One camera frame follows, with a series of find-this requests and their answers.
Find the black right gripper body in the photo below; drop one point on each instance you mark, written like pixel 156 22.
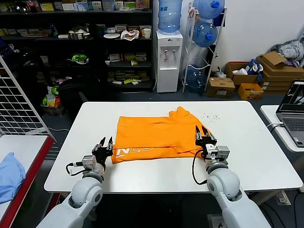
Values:
pixel 205 143

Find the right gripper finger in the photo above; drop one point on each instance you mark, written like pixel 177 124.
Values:
pixel 210 137
pixel 197 135

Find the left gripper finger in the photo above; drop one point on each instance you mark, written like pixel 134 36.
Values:
pixel 98 147
pixel 109 148

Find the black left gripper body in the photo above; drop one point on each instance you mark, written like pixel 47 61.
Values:
pixel 102 158

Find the orange t-shirt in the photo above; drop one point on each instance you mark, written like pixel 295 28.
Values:
pixel 154 135

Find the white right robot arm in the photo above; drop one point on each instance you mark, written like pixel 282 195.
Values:
pixel 228 190

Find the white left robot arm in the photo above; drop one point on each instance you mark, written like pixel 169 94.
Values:
pixel 80 197

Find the pile of grey clothes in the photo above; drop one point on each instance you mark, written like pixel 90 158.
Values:
pixel 289 51

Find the white work table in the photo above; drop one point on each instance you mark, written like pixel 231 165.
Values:
pixel 95 118

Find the closed brown cardboard box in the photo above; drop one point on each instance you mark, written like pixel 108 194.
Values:
pixel 219 88

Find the white metal jug rack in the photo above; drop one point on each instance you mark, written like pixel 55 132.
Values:
pixel 207 80

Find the blue water jug blue cap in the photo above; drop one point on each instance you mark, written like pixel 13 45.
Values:
pixel 207 9
pixel 204 35
pixel 196 78

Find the yellow printed cardboard box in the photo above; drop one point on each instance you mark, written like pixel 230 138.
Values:
pixel 249 92

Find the black office chair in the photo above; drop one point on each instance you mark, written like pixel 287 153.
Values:
pixel 76 88

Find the white side table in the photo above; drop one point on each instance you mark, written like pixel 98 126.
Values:
pixel 269 114

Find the clear plastic bag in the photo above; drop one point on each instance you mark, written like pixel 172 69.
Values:
pixel 221 74

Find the open brown cardboard box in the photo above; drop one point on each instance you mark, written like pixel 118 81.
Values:
pixel 240 79

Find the floor box of snack packs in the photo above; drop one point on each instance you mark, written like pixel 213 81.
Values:
pixel 51 101

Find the yellow green packs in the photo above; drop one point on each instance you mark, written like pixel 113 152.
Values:
pixel 130 82

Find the white water dispenser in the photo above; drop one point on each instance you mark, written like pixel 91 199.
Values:
pixel 167 71

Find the red edged white table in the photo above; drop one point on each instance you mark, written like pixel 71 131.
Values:
pixel 23 147

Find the blue and white bag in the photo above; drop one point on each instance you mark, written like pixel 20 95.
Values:
pixel 251 67

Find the grey laptop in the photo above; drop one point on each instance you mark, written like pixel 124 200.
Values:
pixel 293 123

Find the green packs on white tray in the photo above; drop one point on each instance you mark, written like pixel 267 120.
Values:
pixel 79 57

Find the light blue cloth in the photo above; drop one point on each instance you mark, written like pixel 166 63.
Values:
pixel 10 175

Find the stack of flat cardboard boxes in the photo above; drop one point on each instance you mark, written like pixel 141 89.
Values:
pixel 280 76

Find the grey power strip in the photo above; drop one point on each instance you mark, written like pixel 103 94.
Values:
pixel 283 198

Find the black shelving unit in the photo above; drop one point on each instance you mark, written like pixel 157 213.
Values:
pixel 95 47

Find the white plate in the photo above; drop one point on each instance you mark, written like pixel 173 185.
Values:
pixel 111 36

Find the white paper cup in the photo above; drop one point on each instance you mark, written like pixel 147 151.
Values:
pixel 147 33

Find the metal bowl with white items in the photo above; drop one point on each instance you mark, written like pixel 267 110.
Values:
pixel 78 35

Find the white plastic food bag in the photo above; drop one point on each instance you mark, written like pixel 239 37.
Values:
pixel 129 35

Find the pink cloth on rack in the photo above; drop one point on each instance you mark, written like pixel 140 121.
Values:
pixel 192 15

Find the upright blue water jug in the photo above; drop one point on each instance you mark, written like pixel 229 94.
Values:
pixel 169 16

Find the spray bottle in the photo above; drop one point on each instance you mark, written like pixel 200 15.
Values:
pixel 54 30

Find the cola bottle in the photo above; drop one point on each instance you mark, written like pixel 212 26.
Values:
pixel 32 6

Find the glass bowl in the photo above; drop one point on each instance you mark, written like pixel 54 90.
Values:
pixel 21 6

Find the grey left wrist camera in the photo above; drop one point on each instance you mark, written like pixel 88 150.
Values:
pixel 88 162

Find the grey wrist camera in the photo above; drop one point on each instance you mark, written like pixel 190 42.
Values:
pixel 223 153
pixel 88 162

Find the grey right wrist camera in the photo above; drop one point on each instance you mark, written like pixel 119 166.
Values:
pixel 223 153

